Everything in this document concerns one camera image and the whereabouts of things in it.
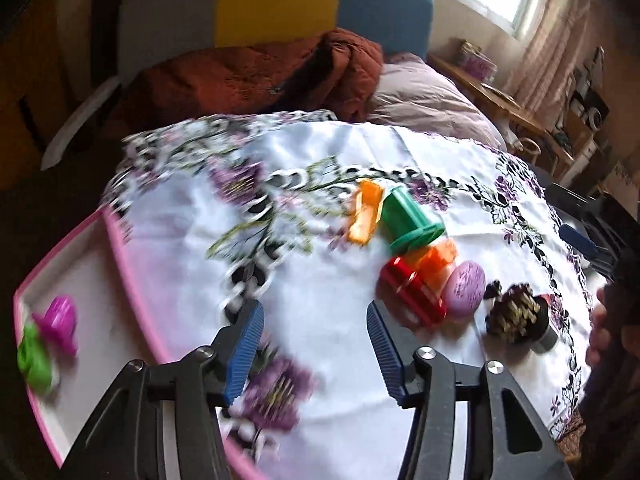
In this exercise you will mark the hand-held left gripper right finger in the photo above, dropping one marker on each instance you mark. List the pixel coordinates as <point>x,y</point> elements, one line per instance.
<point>382,350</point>

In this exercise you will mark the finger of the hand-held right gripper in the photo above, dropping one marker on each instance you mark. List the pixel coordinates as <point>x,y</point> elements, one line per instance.
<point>580,242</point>
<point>575,200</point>

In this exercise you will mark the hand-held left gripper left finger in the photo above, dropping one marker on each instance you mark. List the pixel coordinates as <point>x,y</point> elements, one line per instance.
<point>245,350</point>

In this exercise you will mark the red toy block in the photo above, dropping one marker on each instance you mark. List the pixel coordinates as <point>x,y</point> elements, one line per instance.
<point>410,290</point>

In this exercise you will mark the brown wooden massage comb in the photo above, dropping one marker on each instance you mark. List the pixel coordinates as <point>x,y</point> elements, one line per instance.
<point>515,312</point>

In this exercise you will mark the green plastic toy cup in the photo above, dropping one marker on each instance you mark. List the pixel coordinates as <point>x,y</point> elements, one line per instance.
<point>405,215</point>

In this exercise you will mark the small orange toy block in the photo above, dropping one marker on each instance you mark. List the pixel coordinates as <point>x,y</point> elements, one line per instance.
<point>365,210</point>

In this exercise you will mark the pink rimmed white tray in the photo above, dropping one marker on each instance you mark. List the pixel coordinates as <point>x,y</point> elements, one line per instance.
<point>100,285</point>

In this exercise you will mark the person's right hand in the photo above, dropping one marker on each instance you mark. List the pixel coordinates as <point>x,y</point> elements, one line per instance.
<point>600,320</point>

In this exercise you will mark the cluttered shelf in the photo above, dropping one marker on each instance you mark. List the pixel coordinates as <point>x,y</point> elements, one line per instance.
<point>585,105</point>

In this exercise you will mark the large orange toy block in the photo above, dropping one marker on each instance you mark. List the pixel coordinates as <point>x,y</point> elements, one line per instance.
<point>435,262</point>

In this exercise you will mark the purple oval carved case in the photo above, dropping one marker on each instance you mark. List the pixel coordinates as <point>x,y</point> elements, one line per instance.
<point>465,287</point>

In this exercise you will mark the white embroidered floral tablecloth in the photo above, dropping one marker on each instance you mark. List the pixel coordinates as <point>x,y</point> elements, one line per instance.
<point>325,260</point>

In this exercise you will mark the wooden side desk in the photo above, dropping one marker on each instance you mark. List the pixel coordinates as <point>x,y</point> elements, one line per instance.
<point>480,85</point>

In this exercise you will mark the beige curtain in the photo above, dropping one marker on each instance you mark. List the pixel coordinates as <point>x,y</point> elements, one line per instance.
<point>550,35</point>

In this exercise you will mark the purple round tin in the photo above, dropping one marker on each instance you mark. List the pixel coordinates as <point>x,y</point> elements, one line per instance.
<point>475,62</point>

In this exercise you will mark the magenta plastic toy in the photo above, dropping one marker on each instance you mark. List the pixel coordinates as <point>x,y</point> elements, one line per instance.
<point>60,317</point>

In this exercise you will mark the light green plastic toy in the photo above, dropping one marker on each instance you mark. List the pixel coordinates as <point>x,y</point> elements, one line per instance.
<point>35,360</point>

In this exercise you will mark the red-brown blanket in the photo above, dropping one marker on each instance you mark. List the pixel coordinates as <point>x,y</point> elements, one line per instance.
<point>225,75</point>

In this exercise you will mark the grey yellow blue headboard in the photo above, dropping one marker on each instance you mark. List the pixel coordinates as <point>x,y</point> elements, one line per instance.
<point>280,0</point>

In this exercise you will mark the brown wooden cabinet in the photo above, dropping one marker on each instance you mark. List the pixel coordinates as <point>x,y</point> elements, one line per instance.
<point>30,60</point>

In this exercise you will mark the white curved rail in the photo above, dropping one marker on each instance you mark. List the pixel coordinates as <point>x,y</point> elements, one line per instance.
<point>75,125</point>

